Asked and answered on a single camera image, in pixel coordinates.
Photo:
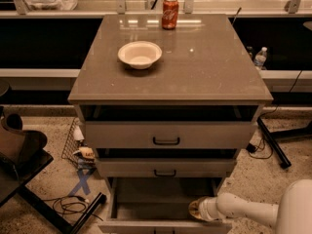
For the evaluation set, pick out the wire mesh basket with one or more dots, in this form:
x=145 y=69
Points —
x=72 y=143

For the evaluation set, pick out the small snack bag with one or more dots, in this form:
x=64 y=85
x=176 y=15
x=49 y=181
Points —
x=86 y=158

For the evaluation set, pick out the grey drawer cabinet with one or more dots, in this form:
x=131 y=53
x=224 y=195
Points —
x=203 y=75

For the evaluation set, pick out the grey middle drawer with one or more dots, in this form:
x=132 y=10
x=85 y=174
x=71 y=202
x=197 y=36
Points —
x=167 y=167

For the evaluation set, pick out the grey bottom drawer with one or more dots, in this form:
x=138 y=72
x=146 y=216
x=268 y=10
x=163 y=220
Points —
x=158 y=206

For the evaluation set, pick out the orange soda can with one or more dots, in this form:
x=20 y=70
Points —
x=170 y=13

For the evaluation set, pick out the grey top drawer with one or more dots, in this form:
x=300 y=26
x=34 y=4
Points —
x=183 y=135

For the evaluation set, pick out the grey drawer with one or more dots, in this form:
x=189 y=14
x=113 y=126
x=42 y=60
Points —
x=158 y=206
x=167 y=167
x=183 y=135

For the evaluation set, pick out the black table leg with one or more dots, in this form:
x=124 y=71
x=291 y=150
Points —
x=273 y=137
x=55 y=218

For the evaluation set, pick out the clear water bottle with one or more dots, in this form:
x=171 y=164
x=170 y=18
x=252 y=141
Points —
x=260 y=58

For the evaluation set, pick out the black table leg right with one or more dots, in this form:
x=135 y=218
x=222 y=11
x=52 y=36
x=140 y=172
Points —
x=273 y=137

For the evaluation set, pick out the black table leg left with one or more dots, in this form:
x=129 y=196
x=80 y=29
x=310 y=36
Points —
x=55 y=218

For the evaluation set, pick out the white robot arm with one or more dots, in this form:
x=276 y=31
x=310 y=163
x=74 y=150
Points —
x=293 y=215

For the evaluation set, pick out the white paper bowl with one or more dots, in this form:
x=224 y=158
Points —
x=139 y=54

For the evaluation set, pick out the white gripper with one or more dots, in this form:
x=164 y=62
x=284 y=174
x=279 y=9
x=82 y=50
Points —
x=206 y=208

